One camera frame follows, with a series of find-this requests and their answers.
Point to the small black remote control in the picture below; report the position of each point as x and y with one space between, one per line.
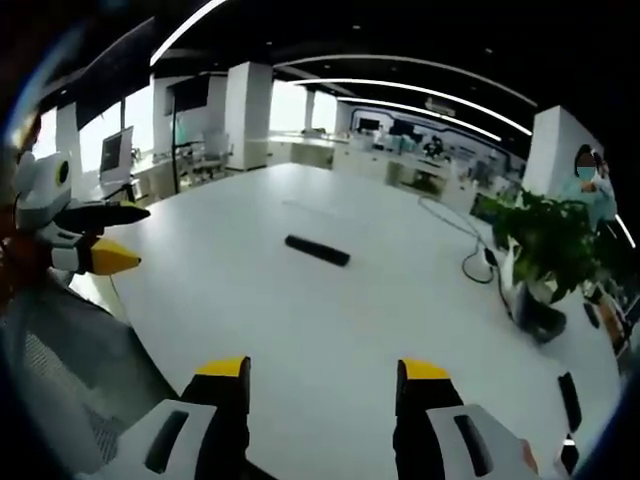
592 315

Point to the white ceiling light strip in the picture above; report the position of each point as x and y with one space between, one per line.
187 27
415 95

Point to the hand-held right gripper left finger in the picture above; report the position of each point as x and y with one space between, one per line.
200 425

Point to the computer monitor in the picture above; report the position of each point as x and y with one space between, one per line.
116 155

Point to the green potted plant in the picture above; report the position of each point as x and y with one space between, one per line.
550 235

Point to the black pole stand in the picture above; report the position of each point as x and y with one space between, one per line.
174 145

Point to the grey mesh chair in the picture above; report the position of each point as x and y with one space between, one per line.
65 370

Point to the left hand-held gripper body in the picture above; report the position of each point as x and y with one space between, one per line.
42 187

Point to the grey office chair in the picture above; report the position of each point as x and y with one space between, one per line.
216 150

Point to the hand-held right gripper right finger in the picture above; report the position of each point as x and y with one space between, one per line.
440 425

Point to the black remote with white button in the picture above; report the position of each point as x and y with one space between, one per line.
569 455

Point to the long black remote control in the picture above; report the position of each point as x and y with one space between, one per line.
570 400

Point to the dark plant pot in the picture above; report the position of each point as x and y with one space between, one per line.
539 312

